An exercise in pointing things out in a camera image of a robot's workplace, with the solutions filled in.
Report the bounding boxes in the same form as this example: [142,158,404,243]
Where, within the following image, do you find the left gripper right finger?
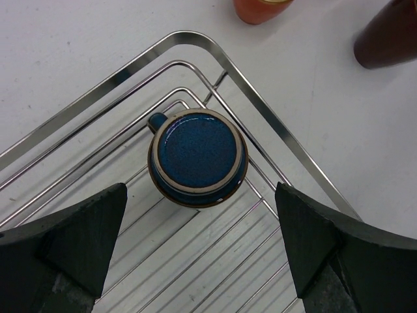
[275,183,416,312]

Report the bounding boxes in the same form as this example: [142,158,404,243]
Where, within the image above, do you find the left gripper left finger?
[1,183,128,312]

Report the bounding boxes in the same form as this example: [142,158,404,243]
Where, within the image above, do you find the wire dish rack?
[1,31,357,312]

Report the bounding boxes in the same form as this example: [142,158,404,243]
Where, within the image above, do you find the blue cup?
[147,108,249,209]

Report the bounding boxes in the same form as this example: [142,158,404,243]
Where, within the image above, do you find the dark brown cup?
[354,0,416,69]

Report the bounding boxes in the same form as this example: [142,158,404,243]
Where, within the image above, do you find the red orange cup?
[233,0,293,25]

